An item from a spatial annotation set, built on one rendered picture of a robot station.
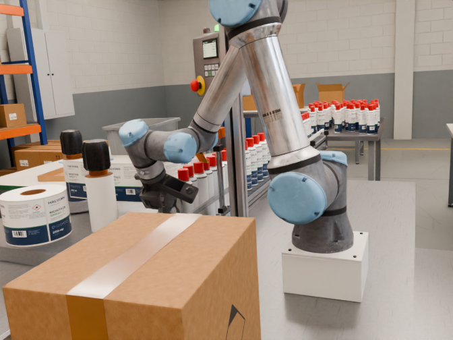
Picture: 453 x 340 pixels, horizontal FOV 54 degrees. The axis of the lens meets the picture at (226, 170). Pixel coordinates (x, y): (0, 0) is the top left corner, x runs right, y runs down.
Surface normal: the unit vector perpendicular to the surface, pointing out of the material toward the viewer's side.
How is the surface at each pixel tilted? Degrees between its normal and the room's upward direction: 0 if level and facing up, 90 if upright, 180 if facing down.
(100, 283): 0
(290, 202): 98
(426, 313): 0
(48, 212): 90
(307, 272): 90
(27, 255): 90
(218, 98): 102
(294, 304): 0
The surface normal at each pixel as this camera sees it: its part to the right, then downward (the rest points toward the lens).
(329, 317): -0.06, -0.98
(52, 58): 0.93, 0.02
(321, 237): -0.27, -0.08
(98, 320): -0.32, 0.22
